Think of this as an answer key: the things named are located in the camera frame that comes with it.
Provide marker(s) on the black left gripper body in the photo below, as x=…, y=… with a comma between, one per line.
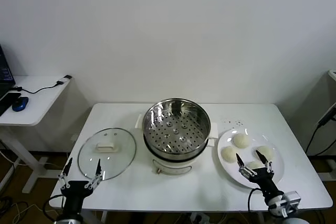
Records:
x=74, y=192

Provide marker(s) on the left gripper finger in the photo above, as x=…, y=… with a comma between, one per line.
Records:
x=67, y=167
x=98, y=169

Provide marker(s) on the black phone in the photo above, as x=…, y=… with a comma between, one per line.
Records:
x=13, y=96

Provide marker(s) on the small black white adapter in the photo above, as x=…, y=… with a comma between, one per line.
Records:
x=67, y=77

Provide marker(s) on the white round plate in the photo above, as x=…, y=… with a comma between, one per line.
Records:
x=231, y=169

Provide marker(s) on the white table leg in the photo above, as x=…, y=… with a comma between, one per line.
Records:
x=260, y=218
x=104, y=218

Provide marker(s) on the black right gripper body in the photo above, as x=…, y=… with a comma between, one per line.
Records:
x=263, y=180

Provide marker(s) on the perforated steel steamer basket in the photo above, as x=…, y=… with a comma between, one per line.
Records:
x=160, y=119

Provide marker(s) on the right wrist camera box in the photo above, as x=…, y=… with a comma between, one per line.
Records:
x=290, y=200

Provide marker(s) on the white side desk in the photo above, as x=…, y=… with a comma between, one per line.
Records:
x=39, y=108

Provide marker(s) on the grey desk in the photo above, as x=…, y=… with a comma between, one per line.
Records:
x=333, y=74

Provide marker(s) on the glass pot lid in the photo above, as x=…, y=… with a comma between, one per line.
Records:
x=106, y=147

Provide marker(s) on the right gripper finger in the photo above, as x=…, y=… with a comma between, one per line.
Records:
x=262, y=157
x=240, y=161

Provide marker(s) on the white steamed baozi bun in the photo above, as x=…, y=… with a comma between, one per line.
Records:
x=253, y=165
x=228, y=154
x=269, y=150
x=241, y=140

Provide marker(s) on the blue computer mouse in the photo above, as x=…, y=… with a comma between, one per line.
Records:
x=19, y=104

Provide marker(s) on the black white bar device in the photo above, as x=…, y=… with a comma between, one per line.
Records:
x=326, y=116

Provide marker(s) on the black laptop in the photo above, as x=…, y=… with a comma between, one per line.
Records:
x=5, y=74

